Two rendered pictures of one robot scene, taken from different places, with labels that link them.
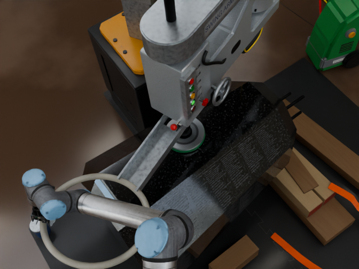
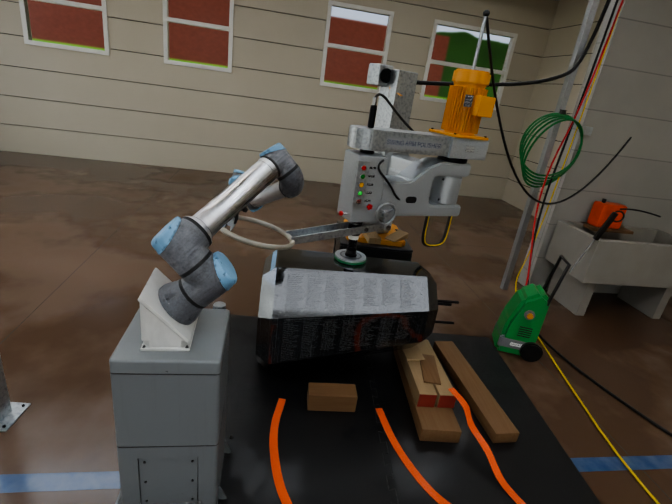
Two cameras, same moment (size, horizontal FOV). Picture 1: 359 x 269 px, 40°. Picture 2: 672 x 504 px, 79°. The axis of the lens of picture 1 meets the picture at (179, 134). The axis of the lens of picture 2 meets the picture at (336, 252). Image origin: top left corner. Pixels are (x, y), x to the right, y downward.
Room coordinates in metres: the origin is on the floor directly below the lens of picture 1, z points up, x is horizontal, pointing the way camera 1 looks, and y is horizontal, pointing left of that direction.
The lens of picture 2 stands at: (-1.09, -0.92, 1.86)
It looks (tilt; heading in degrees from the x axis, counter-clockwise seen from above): 22 degrees down; 22
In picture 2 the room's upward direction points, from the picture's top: 8 degrees clockwise
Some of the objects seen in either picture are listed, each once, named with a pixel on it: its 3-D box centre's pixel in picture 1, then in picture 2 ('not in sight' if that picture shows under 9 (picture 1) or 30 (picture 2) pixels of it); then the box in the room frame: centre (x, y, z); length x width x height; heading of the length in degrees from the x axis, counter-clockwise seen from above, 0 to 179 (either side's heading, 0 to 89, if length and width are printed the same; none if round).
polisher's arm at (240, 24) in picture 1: (228, 26); (413, 192); (1.62, -0.30, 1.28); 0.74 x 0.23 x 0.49; 138
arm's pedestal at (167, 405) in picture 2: not in sight; (178, 410); (-0.01, 0.19, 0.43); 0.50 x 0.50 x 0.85; 34
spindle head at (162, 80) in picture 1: (188, 66); (372, 188); (1.39, -0.08, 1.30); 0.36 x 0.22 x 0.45; 138
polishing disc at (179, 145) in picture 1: (184, 132); (350, 255); (1.33, -0.03, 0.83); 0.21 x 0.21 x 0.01
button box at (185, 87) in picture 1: (189, 94); (360, 184); (1.21, -0.06, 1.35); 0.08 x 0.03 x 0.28; 138
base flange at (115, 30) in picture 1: (149, 31); (373, 231); (2.14, 0.10, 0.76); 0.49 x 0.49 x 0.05; 28
